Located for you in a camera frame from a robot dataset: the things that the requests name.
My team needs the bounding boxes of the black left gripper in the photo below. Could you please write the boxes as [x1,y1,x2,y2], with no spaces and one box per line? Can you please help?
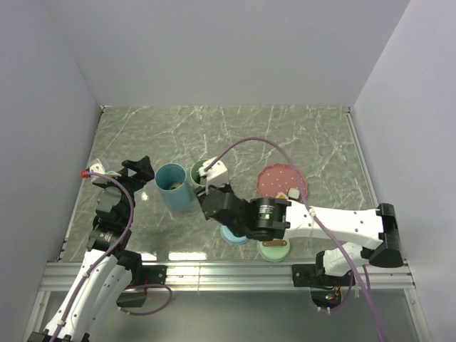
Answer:
[98,156,153,224]

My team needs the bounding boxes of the blue lid with handle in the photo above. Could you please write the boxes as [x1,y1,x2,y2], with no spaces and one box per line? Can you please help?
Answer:
[220,226,249,245]

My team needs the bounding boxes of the cream steamed bun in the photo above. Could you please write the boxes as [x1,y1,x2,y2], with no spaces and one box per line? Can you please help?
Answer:
[169,182,181,190]

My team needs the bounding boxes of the orange sushi roll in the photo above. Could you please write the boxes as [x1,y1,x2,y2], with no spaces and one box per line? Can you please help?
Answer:
[276,192,289,200]

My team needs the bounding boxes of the green lid with handle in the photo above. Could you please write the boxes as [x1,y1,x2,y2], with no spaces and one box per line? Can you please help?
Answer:
[257,239,291,262]

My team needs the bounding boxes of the white rice sushi piece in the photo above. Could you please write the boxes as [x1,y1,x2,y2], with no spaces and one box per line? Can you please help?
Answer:
[287,187,301,200]

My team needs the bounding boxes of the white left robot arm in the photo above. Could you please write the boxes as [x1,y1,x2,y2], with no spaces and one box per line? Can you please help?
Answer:
[28,156,170,341]

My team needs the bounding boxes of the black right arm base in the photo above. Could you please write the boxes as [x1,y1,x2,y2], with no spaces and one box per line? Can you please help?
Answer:
[291,252,356,290]

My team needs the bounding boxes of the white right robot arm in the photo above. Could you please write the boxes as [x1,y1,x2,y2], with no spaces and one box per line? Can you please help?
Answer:
[195,185,403,285]

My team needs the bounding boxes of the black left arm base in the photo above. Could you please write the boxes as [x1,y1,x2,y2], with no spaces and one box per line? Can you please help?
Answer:
[130,264,167,286]

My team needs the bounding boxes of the blue cylindrical lunch container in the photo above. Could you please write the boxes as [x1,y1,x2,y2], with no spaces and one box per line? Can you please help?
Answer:
[155,163,192,211]

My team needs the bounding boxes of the green cylindrical lunch container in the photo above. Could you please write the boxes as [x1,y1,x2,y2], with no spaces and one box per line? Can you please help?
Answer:
[190,159,207,188]

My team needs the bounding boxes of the pink dotted plate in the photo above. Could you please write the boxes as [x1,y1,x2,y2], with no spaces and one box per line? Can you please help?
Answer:
[256,163,308,202]

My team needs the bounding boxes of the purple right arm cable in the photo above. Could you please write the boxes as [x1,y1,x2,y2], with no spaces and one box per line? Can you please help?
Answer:
[204,137,389,342]

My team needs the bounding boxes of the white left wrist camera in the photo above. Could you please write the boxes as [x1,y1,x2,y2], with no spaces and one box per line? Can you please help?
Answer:
[81,157,120,184]

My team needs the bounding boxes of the aluminium front frame rail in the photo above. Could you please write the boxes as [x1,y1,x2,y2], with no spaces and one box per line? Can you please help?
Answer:
[38,260,415,292]

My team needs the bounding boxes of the aluminium table edge rail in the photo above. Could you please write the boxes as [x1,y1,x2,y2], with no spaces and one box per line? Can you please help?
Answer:
[343,106,396,259]

